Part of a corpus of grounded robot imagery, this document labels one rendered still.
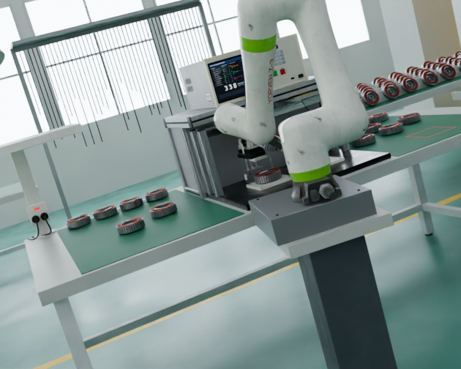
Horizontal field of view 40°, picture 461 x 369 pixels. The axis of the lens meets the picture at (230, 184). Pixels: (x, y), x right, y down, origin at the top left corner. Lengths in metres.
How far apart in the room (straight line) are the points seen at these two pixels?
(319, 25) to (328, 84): 0.18
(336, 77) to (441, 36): 4.66
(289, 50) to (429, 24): 3.84
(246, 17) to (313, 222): 0.63
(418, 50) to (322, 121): 4.64
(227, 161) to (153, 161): 6.26
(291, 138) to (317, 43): 0.31
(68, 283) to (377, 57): 8.82
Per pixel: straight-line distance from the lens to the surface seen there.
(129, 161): 8.92
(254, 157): 2.58
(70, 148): 8.79
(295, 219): 1.81
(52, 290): 2.15
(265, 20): 1.93
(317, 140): 1.87
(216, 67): 2.62
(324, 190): 1.82
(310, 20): 1.98
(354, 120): 1.93
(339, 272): 1.93
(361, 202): 1.86
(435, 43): 6.52
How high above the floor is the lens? 1.29
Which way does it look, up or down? 11 degrees down
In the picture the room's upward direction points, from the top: 16 degrees counter-clockwise
